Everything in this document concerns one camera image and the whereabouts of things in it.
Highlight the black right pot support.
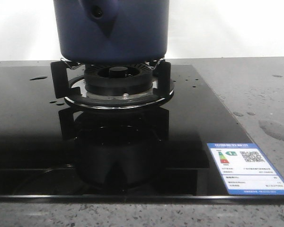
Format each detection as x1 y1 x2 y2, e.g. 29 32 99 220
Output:
51 59 174 110

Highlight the dark blue cooking pot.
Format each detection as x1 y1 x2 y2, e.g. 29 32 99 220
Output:
53 0 169 64

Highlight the black right gas burner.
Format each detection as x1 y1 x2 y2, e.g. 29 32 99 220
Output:
84 64 153 96

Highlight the black glass gas cooktop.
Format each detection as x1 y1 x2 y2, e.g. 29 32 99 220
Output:
0 65 284 204

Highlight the blue energy label sticker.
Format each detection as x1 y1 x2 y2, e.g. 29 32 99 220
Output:
207 143 284 195

